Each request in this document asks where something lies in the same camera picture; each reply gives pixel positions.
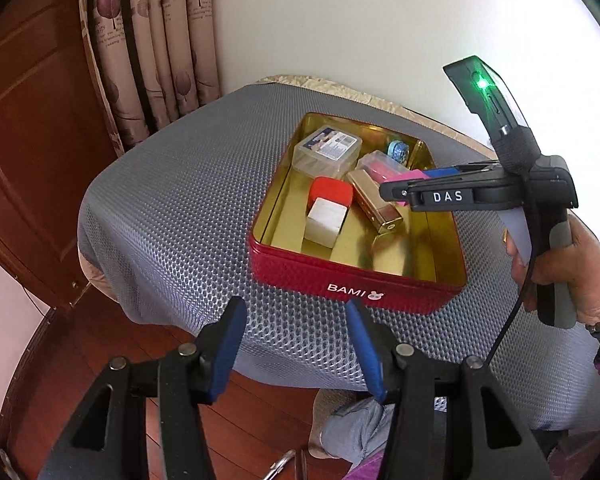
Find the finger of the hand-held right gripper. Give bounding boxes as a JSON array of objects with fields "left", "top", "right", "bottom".
[
  {"left": 379, "top": 170, "right": 504, "bottom": 204},
  {"left": 422, "top": 160, "right": 501, "bottom": 180}
]

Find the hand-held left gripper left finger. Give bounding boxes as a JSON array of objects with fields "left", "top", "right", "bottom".
[{"left": 37, "top": 296, "right": 248, "bottom": 480}]

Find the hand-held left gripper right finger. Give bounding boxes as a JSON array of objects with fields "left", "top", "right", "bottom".
[{"left": 345, "top": 299, "right": 553, "bottom": 480}]

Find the gold box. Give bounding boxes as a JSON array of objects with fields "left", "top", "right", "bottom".
[{"left": 347, "top": 169, "right": 405, "bottom": 234}]

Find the clear box with pink contents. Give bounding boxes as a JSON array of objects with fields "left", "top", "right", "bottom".
[{"left": 356, "top": 150, "right": 406, "bottom": 183}]

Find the blue patterned round object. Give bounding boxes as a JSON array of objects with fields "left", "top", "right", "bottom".
[{"left": 387, "top": 140, "right": 412, "bottom": 165}]

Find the red plastic box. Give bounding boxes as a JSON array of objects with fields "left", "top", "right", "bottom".
[{"left": 307, "top": 176, "right": 355, "bottom": 208}]

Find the red tin box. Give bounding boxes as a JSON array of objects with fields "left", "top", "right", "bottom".
[{"left": 247, "top": 111, "right": 468, "bottom": 316}]

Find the white power adapter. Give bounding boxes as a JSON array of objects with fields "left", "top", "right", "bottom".
[{"left": 304, "top": 197, "right": 348, "bottom": 248}]

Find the clear labelled plastic box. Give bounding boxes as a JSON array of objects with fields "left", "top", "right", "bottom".
[{"left": 294, "top": 129, "right": 363, "bottom": 177}]

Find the person's right hand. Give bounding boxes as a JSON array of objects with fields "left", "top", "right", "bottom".
[{"left": 505, "top": 215, "right": 600, "bottom": 328}]

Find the person's grey trouser leg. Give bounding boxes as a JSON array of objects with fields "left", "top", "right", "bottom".
[{"left": 307, "top": 389, "right": 398, "bottom": 463}]

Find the purple garment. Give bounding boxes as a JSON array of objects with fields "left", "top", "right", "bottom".
[{"left": 347, "top": 452, "right": 396, "bottom": 480}]

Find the silver metal object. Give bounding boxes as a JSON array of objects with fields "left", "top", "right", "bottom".
[{"left": 265, "top": 449, "right": 308, "bottom": 480}]

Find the beige leaf-print curtain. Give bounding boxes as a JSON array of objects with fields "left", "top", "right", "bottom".
[{"left": 77, "top": 0, "right": 221, "bottom": 158}]

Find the brown wooden door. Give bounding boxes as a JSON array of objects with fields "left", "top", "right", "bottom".
[{"left": 0, "top": 0, "right": 126, "bottom": 311}]

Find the black cable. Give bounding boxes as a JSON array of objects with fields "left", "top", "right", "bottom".
[{"left": 482, "top": 255, "right": 538, "bottom": 368}]

